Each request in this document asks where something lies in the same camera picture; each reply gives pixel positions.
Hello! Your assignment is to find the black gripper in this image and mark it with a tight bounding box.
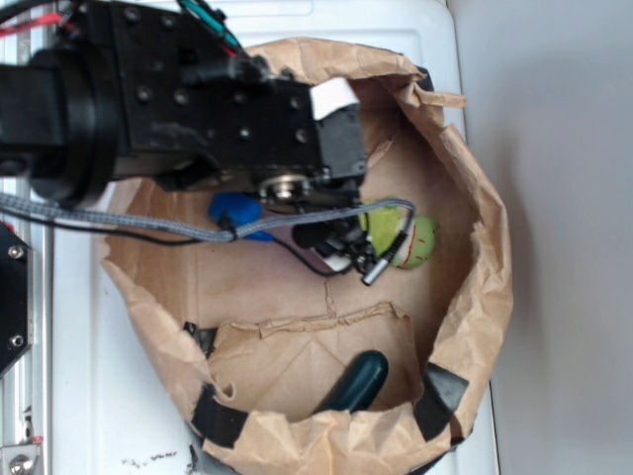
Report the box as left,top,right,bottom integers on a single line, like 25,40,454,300
80,1,367,198

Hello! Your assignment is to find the blue plastic bottle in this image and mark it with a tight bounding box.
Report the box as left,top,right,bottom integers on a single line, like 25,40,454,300
208,192,263,240

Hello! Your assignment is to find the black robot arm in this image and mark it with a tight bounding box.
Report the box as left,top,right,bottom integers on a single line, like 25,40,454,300
1,1,367,208

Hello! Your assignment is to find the dark green bottle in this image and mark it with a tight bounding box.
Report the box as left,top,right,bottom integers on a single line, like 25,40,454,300
315,350,389,414

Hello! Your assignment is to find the green plush toy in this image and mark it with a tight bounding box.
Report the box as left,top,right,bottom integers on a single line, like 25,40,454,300
359,206,437,270

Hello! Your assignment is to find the brown paper bag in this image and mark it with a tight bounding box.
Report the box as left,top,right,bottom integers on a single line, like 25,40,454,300
100,38,513,474

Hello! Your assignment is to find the black tape piece left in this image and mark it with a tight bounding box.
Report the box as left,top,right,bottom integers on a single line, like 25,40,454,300
191,384,249,448

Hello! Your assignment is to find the black tape piece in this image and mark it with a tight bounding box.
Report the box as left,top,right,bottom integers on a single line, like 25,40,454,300
191,384,249,448
413,362,470,441

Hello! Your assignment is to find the black tape piece right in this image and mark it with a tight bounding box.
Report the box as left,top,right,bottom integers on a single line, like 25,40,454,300
413,362,470,441

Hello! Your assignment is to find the grey braided cable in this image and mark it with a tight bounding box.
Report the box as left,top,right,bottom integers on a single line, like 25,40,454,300
0,192,416,285

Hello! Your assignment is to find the black octagonal mount plate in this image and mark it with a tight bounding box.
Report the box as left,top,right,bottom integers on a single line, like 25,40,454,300
0,223,32,377

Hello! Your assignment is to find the aluminium rail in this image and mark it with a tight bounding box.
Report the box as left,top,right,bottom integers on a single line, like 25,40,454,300
0,19,55,475

